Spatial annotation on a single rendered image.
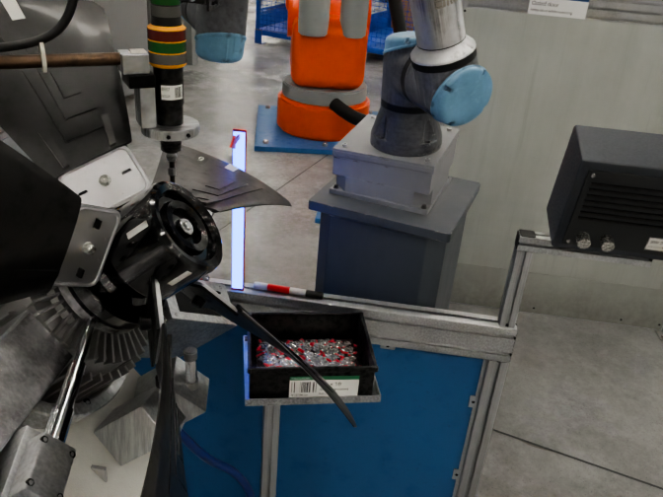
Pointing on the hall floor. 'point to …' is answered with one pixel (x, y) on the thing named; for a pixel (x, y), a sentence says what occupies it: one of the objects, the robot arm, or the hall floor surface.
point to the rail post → (481, 427)
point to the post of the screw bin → (269, 450)
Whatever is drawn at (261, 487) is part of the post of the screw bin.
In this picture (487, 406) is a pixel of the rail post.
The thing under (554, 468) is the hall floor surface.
